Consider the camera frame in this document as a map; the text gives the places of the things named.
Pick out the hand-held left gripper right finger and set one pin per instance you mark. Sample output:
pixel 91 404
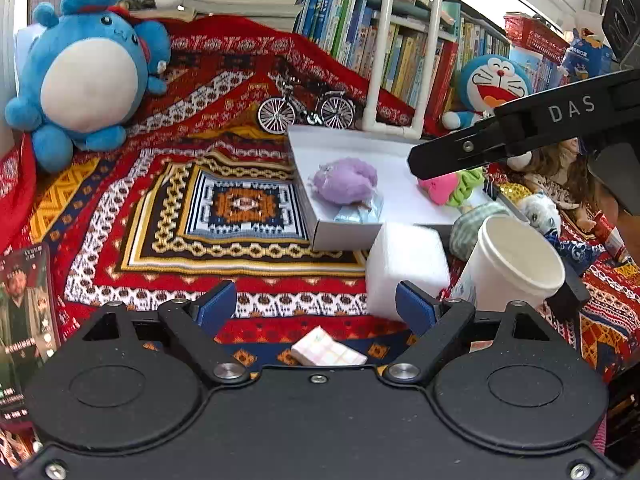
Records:
pixel 415 308

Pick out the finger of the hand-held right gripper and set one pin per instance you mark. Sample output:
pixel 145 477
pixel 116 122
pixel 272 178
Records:
pixel 450 155

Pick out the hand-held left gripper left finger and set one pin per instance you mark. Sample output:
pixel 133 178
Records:
pixel 217 306

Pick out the green scrunchie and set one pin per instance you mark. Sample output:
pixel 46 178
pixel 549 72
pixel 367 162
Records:
pixel 467 187

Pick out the white foam block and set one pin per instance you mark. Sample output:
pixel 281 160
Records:
pixel 405 265

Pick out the green checked cloth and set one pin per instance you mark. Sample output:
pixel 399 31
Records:
pixel 467 232

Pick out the white cardboard box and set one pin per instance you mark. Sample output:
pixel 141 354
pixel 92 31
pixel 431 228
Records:
pixel 360 150

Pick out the purple plush toy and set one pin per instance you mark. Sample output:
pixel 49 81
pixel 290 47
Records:
pixel 345 180

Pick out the light blue tissue packet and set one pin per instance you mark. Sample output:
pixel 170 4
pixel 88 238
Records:
pixel 357 214

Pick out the blue floral fabric pouch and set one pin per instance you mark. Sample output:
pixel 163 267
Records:
pixel 575 255

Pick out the blue cardboard box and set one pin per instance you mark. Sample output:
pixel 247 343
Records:
pixel 587 55

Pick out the brown-haired doll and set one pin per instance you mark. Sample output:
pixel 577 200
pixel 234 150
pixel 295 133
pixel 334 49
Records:
pixel 555 180

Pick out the yellow sequin pouch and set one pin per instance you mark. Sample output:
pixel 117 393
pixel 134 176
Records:
pixel 512 192

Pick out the blue cat plush toy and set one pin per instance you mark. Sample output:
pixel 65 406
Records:
pixel 480 85

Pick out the red plastic basket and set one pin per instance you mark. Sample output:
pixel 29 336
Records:
pixel 532 35

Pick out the white paper cup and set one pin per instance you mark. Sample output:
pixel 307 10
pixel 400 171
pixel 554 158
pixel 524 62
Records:
pixel 505 270

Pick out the small white fluffy plush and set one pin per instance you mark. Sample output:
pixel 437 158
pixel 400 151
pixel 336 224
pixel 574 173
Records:
pixel 540 212

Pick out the row of upright books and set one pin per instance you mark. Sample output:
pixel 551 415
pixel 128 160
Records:
pixel 400 60

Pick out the black power charger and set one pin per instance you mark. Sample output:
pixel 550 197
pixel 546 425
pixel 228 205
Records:
pixel 567 295

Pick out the patterned red blanket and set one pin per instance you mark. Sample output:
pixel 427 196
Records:
pixel 150 160

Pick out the miniature metal bicycle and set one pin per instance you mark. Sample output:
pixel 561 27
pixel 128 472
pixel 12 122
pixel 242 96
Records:
pixel 277 115

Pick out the printed card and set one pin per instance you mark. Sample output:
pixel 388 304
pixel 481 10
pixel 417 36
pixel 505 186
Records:
pixel 25 335

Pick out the blue round plush toy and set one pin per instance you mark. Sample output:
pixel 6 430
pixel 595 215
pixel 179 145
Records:
pixel 90 85

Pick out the white pipe frame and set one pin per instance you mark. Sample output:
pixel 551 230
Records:
pixel 377 60

